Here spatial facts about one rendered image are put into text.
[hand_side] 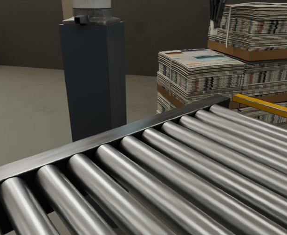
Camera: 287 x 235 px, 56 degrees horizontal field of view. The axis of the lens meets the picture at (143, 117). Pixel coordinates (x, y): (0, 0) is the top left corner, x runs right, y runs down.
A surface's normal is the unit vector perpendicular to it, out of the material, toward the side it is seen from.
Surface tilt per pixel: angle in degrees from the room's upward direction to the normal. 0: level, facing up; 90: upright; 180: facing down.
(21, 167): 0
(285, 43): 90
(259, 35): 90
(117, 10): 90
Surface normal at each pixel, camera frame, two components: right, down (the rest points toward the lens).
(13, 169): 0.00, -0.91
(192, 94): 0.31, 0.40
